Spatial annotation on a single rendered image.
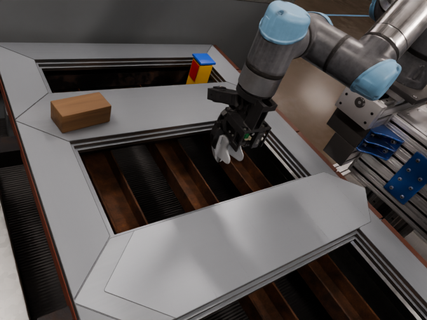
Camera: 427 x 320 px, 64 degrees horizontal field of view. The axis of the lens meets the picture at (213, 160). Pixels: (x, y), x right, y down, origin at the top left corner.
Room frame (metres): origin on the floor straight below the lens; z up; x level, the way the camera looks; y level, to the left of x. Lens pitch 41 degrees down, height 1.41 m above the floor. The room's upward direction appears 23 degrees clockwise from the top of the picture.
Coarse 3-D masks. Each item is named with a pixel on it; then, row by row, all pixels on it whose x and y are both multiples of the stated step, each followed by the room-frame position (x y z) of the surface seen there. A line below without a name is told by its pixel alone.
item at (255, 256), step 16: (208, 208) 0.50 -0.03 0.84; (224, 208) 0.52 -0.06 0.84; (224, 224) 0.48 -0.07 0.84; (240, 224) 0.49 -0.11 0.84; (240, 240) 0.45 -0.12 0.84; (256, 240) 0.47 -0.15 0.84; (240, 256) 0.42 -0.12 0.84; (256, 256) 0.43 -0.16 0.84; (272, 256) 0.45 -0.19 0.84; (256, 272) 0.39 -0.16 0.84
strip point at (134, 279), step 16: (128, 256) 0.32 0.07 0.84; (144, 256) 0.33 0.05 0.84; (112, 272) 0.28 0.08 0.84; (128, 272) 0.29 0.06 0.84; (144, 272) 0.31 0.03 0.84; (112, 288) 0.26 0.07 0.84; (128, 288) 0.27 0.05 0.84; (144, 288) 0.28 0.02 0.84; (160, 288) 0.29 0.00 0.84; (144, 304) 0.25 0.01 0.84; (160, 304) 0.26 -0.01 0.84
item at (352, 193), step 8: (328, 176) 0.78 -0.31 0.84; (336, 184) 0.76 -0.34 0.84; (344, 184) 0.77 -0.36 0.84; (352, 184) 0.79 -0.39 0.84; (344, 192) 0.74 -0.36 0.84; (352, 192) 0.75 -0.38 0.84; (360, 192) 0.77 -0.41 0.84; (352, 200) 0.72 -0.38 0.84; (360, 200) 0.74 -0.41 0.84; (360, 208) 0.70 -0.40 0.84; (368, 208) 0.72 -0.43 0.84; (368, 216) 0.69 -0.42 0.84
